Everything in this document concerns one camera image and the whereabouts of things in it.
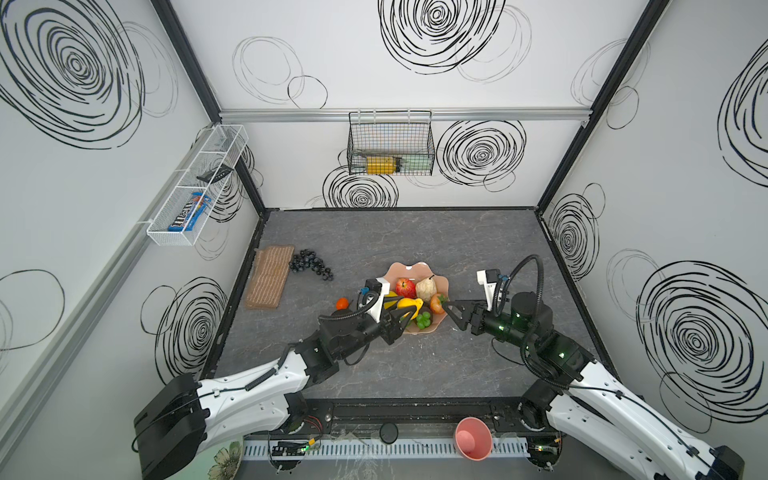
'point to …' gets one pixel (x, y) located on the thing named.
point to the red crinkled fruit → (406, 288)
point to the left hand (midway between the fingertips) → (412, 306)
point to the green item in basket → (415, 162)
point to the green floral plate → (219, 461)
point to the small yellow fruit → (411, 302)
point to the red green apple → (437, 301)
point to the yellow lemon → (388, 304)
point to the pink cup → (473, 439)
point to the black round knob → (388, 433)
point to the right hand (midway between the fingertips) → (447, 305)
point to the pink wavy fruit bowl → (417, 272)
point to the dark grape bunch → (308, 259)
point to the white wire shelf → (224, 146)
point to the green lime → (423, 320)
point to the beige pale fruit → (425, 289)
